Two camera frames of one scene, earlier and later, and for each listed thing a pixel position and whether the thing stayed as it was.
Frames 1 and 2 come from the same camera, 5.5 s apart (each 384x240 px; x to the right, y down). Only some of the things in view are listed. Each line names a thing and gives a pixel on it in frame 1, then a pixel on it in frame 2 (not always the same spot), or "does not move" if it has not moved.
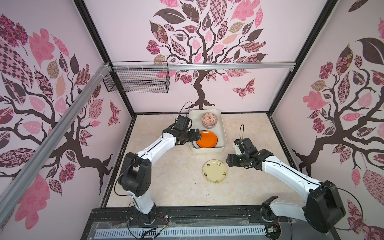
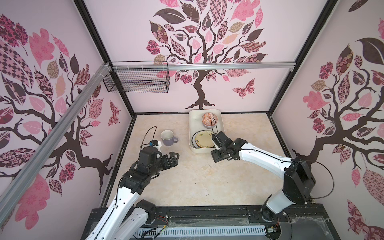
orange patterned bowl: x=209 y=120 does not move
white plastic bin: x=197 y=115 does not move
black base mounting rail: x=282 y=228 does not move
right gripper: x=231 y=160 -> x=215 y=157
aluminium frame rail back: x=188 y=66 does not move
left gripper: x=193 y=138 -> x=174 y=162
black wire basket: x=149 y=77 does not move
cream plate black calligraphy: x=215 y=171 -> x=203 y=139
